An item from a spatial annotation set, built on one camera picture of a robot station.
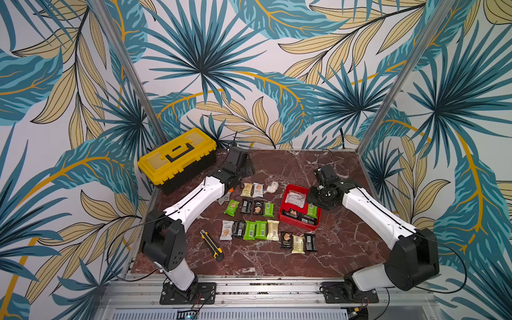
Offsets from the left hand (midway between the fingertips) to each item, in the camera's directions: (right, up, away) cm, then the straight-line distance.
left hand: (246, 167), depth 86 cm
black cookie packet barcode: (-1, -19, +9) cm, 21 cm away
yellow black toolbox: (-34, +1, +4) cm, 35 cm away
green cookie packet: (-7, -19, +9) cm, 23 cm away
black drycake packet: (+17, -31, 0) cm, 36 cm away
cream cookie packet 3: (+22, -33, -2) cm, 40 cm away
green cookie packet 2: (+10, -20, +9) cm, 24 cm away
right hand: (+28, -14, 0) cm, 31 cm away
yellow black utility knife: (-12, -35, -4) cm, 37 cm away
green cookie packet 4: (+6, -28, +2) cm, 28 cm away
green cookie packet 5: (+31, -21, +9) cm, 38 cm away
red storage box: (+23, -20, +8) cm, 31 cm away
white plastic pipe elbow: (+13, -10, +15) cm, 22 cm away
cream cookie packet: (-1, -12, +15) cm, 19 cm away
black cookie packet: (-4, -27, +2) cm, 28 cm away
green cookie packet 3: (+1, -28, +2) cm, 28 cm away
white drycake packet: (+5, -11, +15) cm, 20 cm away
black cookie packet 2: (+27, -32, 0) cm, 42 cm away
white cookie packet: (+24, -15, +12) cm, 31 cm away
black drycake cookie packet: (+5, -19, +9) cm, 22 cm away
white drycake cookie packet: (-9, -28, +2) cm, 29 cm away
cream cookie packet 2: (+11, -28, +2) cm, 30 cm away
